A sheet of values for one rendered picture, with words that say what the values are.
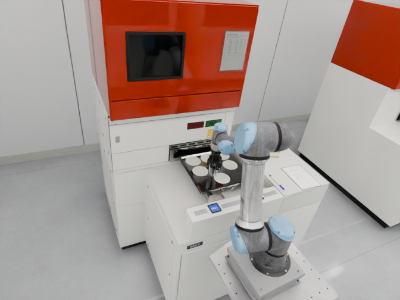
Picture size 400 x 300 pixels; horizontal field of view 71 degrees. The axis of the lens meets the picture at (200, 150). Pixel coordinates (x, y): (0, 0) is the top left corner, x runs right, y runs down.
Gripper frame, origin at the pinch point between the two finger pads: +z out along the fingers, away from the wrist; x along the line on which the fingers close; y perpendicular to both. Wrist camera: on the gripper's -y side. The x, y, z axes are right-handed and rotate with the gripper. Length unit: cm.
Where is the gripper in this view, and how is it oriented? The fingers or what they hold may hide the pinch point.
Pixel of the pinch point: (212, 173)
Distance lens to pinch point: 171.3
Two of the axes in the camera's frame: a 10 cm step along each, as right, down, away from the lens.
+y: -0.7, 5.6, -8.3
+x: 9.9, 1.3, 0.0
